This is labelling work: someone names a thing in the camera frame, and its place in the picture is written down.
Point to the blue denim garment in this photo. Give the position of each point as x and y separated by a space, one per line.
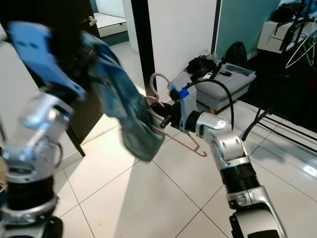
129 109

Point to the black door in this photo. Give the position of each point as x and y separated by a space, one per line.
69 15

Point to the grey upholstered ottoman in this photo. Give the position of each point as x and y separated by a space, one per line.
228 89

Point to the black backpack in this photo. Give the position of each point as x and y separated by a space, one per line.
235 54

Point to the black duffel bag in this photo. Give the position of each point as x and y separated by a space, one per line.
285 12

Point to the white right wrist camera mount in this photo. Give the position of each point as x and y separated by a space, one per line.
188 106

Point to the black door frame post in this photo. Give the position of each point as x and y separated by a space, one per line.
143 34

